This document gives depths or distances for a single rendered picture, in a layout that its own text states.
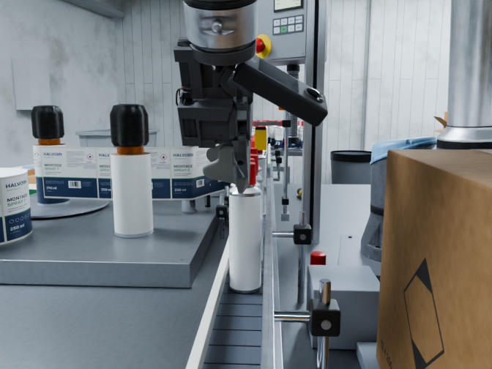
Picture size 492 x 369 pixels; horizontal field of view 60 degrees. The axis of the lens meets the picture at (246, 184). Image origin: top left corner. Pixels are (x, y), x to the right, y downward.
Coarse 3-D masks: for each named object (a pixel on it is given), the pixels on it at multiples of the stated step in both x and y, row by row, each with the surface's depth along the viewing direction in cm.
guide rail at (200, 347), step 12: (228, 240) 84; (228, 252) 77; (228, 264) 75; (216, 276) 66; (216, 288) 61; (216, 300) 57; (204, 312) 54; (216, 312) 57; (204, 324) 51; (204, 336) 48; (192, 348) 46; (204, 348) 47; (192, 360) 44
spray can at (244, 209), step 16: (256, 192) 66; (240, 208) 65; (256, 208) 66; (240, 224) 66; (256, 224) 66; (240, 240) 66; (256, 240) 67; (240, 256) 67; (256, 256) 67; (240, 272) 67; (256, 272) 68; (240, 288) 68; (256, 288) 68
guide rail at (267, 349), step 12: (264, 252) 62; (264, 264) 57; (264, 276) 53; (264, 288) 50; (264, 300) 47; (264, 312) 44; (264, 324) 41; (264, 336) 39; (264, 348) 37; (264, 360) 35
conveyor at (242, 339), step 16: (224, 288) 70; (224, 304) 64; (240, 304) 64; (256, 304) 64; (224, 320) 59; (240, 320) 59; (256, 320) 59; (224, 336) 55; (240, 336) 55; (256, 336) 55; (208, 352) 51; (224, 352) 51; (240, 352) 51; (256, 352) 51; (208, 368) 48; (224, 368) 48; (240, 368) 48; (256, 368) 48
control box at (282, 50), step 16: (272, 0) 106; (304, 0) 101; (272, 16) 106; (288, 16) 104; (304, 16) 101; (304, 32) 102; (272, 48) 108; (288, 48) 105; (304, 48) 102; (272, 64) 115; (288, 64) 115
